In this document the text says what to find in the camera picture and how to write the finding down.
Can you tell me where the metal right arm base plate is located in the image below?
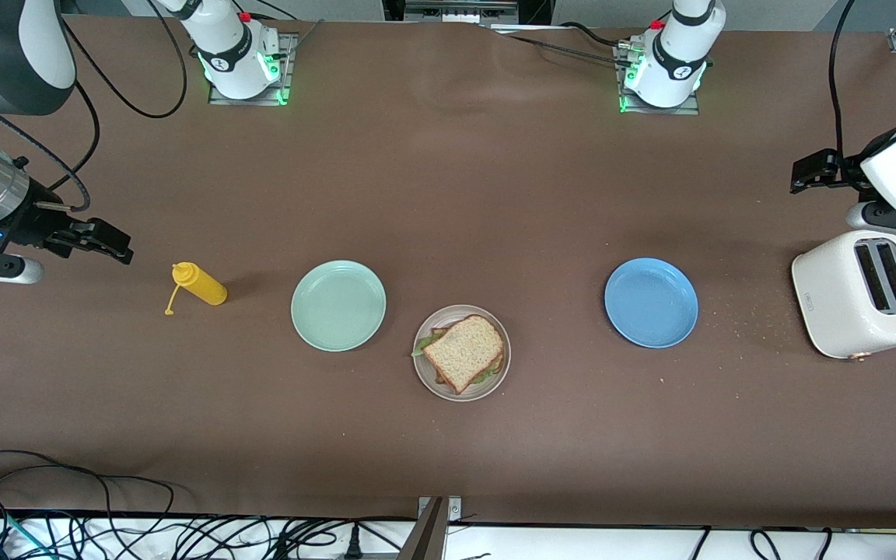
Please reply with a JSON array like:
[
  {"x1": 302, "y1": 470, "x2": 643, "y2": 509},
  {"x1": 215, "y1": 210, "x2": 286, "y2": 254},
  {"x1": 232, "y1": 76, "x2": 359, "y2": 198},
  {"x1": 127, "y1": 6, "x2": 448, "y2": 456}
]
[{"x1": 208, "y1": 33, "x2": 298, "y2": 107}]

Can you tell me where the white toaster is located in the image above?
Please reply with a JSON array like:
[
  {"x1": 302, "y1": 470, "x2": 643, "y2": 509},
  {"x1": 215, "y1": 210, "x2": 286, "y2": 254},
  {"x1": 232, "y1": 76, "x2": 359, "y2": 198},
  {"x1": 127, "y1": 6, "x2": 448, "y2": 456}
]
[{"x1": 791, "y1": 229, "x2": 896, "y2": 361}]

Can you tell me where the beige plate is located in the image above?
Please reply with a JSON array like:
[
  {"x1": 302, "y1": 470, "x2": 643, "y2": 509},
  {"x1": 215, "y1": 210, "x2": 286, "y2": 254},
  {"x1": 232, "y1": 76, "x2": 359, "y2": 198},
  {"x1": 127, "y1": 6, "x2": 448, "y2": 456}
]
[{"x1": 413, "y1": 304, "x2": 512, "y2": 403}]

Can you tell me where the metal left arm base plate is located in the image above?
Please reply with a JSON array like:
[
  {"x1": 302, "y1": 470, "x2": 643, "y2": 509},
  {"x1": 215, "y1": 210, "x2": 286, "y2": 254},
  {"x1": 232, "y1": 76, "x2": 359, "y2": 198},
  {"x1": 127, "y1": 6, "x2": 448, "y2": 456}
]
[{"x1": 617, "y1": 43, "x2": 700, "y2": 116}]

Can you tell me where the green lettuce leaf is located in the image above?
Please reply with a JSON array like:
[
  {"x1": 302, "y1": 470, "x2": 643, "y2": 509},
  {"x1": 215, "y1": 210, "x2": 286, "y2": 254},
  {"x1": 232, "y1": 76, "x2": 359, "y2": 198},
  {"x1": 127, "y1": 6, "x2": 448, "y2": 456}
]
[{"x1": 411, "y1": 327, "x2": 505, "y2": 383}]

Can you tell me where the grey metal bracket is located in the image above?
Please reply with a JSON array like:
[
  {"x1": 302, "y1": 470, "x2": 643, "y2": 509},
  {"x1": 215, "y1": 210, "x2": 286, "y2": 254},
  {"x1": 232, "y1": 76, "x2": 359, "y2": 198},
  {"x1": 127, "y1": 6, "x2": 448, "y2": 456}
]
[{"x1": 397, "y1": 495, "x2": 463, "y2": 560}]

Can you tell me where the yellow mustard squeeze bottle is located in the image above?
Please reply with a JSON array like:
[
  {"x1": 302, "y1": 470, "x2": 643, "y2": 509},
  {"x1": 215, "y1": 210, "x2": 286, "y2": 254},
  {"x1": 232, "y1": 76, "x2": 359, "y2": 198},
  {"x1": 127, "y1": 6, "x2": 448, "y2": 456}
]
[{"x1": 164, "y1": 262, "x2": 229, "y2": 317}]

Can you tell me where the black base power cable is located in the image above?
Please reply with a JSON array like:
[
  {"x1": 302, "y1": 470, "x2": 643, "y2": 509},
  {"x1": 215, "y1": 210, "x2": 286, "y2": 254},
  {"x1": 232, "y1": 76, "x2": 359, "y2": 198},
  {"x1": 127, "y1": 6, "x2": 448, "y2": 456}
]
[{"x1": 487, "y1": 22, "x2": 639, "y2": 69}]

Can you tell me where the black looping cable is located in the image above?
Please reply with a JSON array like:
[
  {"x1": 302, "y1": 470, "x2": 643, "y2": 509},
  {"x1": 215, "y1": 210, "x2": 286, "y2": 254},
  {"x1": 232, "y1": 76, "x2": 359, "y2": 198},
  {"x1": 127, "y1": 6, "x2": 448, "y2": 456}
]
[{"x1": 0, "y1": 450, "x2": 177, "y2": 537}]

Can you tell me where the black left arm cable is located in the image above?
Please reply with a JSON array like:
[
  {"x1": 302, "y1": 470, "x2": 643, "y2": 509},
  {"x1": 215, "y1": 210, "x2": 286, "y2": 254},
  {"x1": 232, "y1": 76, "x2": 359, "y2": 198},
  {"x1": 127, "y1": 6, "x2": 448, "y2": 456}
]
[{"x1": 829, "y1": 0, "x2": 857, "y2": 156}]

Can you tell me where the grey thin cable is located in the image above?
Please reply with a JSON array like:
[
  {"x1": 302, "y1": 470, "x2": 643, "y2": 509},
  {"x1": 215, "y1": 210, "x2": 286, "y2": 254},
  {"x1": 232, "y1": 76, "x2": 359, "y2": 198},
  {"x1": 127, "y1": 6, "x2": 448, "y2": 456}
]
[{"x1": 283, "y1": 19, "x2": 326, "y2": 61}]

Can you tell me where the light green plate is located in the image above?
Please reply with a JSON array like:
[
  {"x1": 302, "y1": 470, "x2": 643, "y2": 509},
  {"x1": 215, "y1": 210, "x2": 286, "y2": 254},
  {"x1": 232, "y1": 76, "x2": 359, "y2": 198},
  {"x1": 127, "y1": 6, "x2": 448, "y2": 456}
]
[{"x1": 290, "y1": 260, "x2": 387, "y2": 352}]

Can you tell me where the blue plate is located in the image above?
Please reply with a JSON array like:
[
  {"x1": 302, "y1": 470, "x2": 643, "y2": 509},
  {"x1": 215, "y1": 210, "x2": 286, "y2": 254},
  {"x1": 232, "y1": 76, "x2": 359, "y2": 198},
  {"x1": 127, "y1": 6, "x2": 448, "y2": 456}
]
[{"x1": 604, "y1": 257, "x2": 699, "y2": 348}]

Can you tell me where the grey and black equipment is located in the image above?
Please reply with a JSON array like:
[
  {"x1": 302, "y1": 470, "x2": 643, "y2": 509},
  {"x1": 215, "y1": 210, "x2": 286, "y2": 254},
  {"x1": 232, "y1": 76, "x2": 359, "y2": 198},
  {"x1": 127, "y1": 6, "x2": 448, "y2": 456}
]
[{"x1": 383, "y1": 0, "x2": 554, "y2": 26}]

